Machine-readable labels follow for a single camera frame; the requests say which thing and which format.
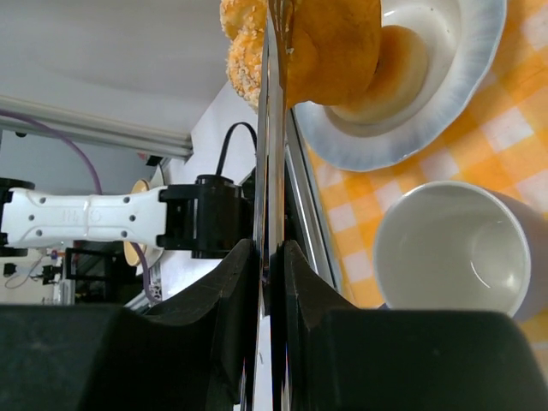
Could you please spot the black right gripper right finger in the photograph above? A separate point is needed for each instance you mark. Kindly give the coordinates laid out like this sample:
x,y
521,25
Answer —
x,y
340,357

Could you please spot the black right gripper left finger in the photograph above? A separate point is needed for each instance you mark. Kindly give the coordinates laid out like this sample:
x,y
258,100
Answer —
x,y
195,351

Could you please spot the metal tongs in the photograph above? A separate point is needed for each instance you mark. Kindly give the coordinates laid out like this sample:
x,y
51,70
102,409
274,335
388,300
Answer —
x,y
270,189

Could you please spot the ring donut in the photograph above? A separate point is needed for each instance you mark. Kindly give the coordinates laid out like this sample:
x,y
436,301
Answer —
x,y
341,56

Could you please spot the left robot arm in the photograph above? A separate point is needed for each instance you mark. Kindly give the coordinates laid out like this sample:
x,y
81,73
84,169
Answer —
x,y
207,218

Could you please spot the tall orange sugared bread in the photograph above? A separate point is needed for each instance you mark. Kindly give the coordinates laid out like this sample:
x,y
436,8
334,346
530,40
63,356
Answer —
x,y
244,22

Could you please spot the purple white mug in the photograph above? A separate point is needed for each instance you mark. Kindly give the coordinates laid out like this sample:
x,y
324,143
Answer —
x,y
456,246

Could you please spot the yellow checkered cloth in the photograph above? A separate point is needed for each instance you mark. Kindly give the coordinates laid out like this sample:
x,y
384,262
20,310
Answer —
x,y
499,142

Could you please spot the white blue-rimmed plate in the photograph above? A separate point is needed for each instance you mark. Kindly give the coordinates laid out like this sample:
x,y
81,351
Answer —
x,y
461,38

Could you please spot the aluminium rail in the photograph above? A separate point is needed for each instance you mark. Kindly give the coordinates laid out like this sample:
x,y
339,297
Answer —
x,y
102,130

